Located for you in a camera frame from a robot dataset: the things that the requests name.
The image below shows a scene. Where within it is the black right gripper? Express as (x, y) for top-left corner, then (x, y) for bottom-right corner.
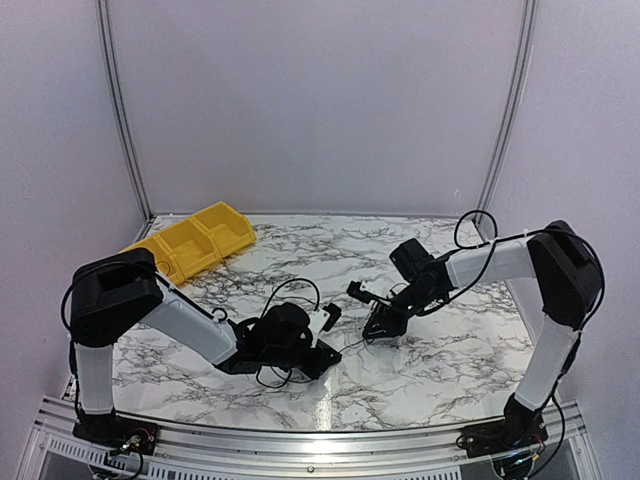
(363, 281), (442, 339)

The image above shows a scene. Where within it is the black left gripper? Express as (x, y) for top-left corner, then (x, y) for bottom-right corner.
(264, 340), (341, 381)

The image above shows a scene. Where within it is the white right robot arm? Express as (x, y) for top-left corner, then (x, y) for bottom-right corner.
(348, 220), (604, 448)

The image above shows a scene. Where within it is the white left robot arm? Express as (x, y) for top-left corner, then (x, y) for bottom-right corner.
(60, 248), (342, 445)

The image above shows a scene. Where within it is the yellow plastic bin right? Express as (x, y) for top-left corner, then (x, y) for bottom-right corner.
(192, 201), (256, 258)

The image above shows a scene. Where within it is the yellow plastic bin middle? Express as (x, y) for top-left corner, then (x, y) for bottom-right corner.
(151, 219), (222, 285)

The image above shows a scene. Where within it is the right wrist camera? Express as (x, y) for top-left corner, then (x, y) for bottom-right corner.
(346, 281), (380, 304)

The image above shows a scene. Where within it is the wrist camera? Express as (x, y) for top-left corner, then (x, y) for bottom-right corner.
(309, 303), (342, 335)
(346, 281), (380, 304)

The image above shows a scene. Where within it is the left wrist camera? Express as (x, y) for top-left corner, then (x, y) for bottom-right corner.
(309, 303), (342, 335)

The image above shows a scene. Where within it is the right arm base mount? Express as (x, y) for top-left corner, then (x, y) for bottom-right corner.
(455, 394), (548, 458)

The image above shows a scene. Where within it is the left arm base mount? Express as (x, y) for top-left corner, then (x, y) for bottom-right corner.
(73, 408), (160, 455)

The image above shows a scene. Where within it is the aluminium front rail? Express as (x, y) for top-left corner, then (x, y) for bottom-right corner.
(13, 397), (604, 479)

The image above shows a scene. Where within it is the aluminium corner post right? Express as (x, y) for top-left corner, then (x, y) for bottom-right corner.
(476, 0), (539, 210)

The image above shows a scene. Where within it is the aluminium corner post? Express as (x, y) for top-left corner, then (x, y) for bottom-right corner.
(95, 0), (154, 222)
(476, 0), (539, 210)

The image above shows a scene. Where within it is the aluminium corner post left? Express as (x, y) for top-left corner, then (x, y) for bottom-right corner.
(95, 0), (154, 222)

